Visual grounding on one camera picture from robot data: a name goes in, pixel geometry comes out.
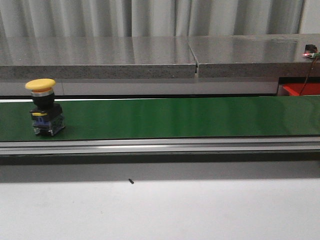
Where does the yellow mushroom push button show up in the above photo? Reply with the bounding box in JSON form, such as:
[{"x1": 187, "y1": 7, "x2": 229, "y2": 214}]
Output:
[{"x1": 25, "y1": 78, "x2": 65, "y2": 136}]

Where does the grey stone counter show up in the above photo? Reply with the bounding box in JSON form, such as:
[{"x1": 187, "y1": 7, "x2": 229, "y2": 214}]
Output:
[{"x1": 0, "y1": 33, "x2": 320, "y2": 97}]

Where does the red plastic tray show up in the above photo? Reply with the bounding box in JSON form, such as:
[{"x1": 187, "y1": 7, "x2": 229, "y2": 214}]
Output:
[{"x1": 283, "y1": 83, "x2": 320, "y2": 96}]

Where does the green conveyor belt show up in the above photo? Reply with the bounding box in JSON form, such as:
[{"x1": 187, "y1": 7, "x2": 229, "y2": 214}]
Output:
[{"x1": 0, "y1": 95, "x2": 320, "y2": 142}]

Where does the small green circuit board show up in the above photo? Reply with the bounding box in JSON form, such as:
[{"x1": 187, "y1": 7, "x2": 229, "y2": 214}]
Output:
[{"x1": 303, "y1": 44, "x2": 320, "y2": 59}]

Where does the white curtain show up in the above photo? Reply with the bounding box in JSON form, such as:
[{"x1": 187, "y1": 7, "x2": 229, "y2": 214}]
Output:
[{"x1": 0, "y1": 0, "x2": 320, "y2": 38}]

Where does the red black wire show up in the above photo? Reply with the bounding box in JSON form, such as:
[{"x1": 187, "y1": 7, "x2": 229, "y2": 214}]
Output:
[{"x1": 299, "y1": 56, "x2": 320, "y2": 97}]

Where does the aluminium conveyor frame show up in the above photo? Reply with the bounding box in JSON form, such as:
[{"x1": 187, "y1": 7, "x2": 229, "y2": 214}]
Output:
[{"x1": 0, "y1": 136, "x2": 320, "y2": 165}]

